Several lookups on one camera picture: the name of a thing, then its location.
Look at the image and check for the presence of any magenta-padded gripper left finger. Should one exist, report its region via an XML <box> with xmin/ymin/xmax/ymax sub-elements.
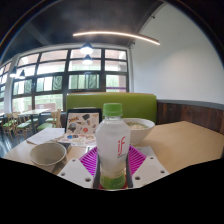
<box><xmin>56</xmin><ymin>145</ymin><xmax>101</xmax><ymax>190</ymax></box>

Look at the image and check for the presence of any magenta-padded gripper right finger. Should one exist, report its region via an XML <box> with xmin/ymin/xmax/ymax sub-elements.
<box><xmin>124</xmin><ymin>145</ymin><xmax>170</xmax><ymax>190</ymax></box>

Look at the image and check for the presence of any green-capped clear drink bottle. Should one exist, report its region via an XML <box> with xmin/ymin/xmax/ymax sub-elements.
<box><xmin>95</xmin><ymin>102</ymin><xmax>132</xmax><ymax>191</ymax></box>

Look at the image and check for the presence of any beige paper cup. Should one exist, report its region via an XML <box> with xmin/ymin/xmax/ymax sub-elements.
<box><xmin>29</xmin><ymin>141</ymin><xmax>68</xmax><ymax>173</ymax></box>

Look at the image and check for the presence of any white ceramic bowl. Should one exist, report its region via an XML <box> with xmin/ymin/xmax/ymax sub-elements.
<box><xmin>121</xmin><ymin>117</ymin><xmax>156</xmax><ymax>147</ymax></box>

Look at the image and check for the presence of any white paper sheet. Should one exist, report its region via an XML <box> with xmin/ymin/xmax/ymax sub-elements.
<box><xmin>26</xmin><ymin>127</ymin><xmax>66</xmax><ymax>146</ymax></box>

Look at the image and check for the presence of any black laptop with stickers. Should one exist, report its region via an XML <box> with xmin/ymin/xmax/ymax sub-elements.
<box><xmin>64</xmin><ymin>107</ymin><xmax>104</xmax><ymax>135</ymax></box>

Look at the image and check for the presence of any green upholstered bench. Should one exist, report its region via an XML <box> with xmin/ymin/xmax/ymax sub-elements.
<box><xmin>65</xmin><ymin>92</ymin><xmax>158</xmax><ymax>124</ymax></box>

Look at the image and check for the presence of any wooden dining table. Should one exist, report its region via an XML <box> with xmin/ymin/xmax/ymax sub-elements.
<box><xmin>17</xmin><ymin>107</ymin><xmax>52</xmax><ymax>128</ymax></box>

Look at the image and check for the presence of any group of wooden green-seated chairs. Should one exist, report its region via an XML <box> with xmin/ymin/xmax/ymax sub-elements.
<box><xmin>0</xmin><ymin>108</ymin><xmax>63</xmax><ymax>137</ymax></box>

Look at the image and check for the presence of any group of pendant lamps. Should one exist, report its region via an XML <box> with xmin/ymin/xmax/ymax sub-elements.
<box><xmin>8</xmin><ymin>42</ymin><xmax>95</xmax><ymax>81</ymax></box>

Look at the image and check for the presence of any long linear ceiling light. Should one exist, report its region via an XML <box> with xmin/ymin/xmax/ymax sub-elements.
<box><xmin>72</xmin><ymin>30</ymin><xmax>161</xmax><ymax>46</ymax></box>

